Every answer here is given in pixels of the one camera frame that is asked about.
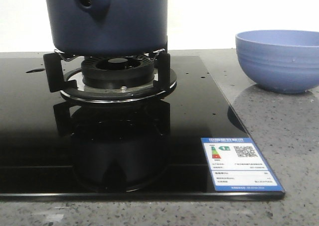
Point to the dark blue cooking pot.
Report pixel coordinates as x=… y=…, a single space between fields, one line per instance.
x=108 y=27

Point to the light blue ribbed bowl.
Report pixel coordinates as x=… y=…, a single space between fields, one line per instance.
x=283 y=61

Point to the black metal pot support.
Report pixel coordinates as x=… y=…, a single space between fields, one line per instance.
x=71 y=86

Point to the black round gas burner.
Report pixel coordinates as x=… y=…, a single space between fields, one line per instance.
x=113 y=73

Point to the blue energy label sticker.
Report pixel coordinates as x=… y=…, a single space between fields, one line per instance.
x=236 y=165

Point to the black glass gas cooktop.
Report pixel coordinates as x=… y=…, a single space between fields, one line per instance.
x=52 y=148

